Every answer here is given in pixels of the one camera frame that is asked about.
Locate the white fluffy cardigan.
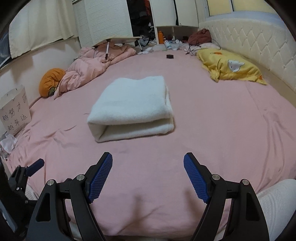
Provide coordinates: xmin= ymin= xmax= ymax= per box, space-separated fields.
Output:
xmin=87 ymin=76 xmax=175 ymax=143

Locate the folding lap desk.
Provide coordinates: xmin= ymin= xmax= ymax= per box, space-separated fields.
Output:
xmin=92 ymin=37 xmax=142 ymax=60

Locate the clear plastic bag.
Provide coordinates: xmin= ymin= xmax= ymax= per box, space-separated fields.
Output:
xmin=1 ymin=132 xmax=17 ymax=159

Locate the white paper bag with writing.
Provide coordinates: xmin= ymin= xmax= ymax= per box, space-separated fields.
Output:
xmin=1 ymin=85 xmax=32 ymax=136

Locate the person's white knit leg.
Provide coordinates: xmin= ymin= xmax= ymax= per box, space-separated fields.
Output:
xmin=257 ymin=179 xmax=296 ymax=240

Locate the orange plush pillow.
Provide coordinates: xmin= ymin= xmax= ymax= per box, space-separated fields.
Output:
xmin=39 ymin=68 xmax=66 ymax=97

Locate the pink bed sheet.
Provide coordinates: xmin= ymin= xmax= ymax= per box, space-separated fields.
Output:
xmin=6 ymin=51 xmax=295 ymax=239

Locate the pink crumpled duvet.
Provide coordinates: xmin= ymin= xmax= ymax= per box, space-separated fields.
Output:
xmin=54 ymin=43 xmax=137 ymax=99

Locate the yellow pillow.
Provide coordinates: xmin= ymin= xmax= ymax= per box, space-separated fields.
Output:
xmin=196 ymin=48 xmax=267 ymax=85

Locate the cream curtain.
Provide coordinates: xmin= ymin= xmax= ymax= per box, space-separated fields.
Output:
xmin=8 ymin=0 xmax=78 ymax=59

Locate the small black box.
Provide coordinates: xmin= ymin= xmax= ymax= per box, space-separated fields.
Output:
xmin=166 ymin=54 xmax=174 ymax=59

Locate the white padded headboard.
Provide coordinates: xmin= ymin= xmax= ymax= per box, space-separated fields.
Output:
xmin=199 ymin=18 xmax=296 ymax=91

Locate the dark red cloth bundle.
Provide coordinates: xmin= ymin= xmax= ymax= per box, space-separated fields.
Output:
xmin=188 ymin=29 xmax=212 ymax=46

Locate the orange bottle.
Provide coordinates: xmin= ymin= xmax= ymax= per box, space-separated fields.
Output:
xmin=158 ymin=31 xmax=164 ymax=44

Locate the white wardrobe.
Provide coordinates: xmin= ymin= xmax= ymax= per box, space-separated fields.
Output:
xmin=72 ymin=1 xmax=198 ymax=47

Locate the window with yellow panes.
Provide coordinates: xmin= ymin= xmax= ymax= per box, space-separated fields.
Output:
xmin=206 ymin=0 xmax=276 ymax=16

